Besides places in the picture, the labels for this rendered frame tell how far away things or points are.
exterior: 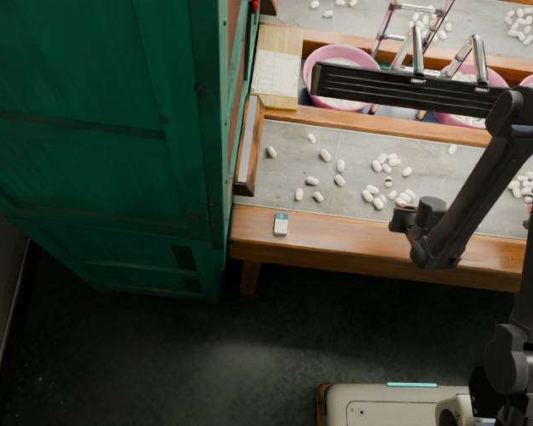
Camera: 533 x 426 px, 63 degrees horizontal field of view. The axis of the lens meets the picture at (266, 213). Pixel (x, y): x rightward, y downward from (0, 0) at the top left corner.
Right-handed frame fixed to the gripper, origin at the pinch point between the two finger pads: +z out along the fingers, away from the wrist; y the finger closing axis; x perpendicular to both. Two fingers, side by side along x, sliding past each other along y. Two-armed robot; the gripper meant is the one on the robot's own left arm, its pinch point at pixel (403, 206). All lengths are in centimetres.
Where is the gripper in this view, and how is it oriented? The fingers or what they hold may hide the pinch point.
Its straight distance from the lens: 120.3
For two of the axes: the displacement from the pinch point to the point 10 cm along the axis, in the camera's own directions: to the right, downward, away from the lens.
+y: -9.9, -1.3, -0.4
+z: 0.3, -4.5, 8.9
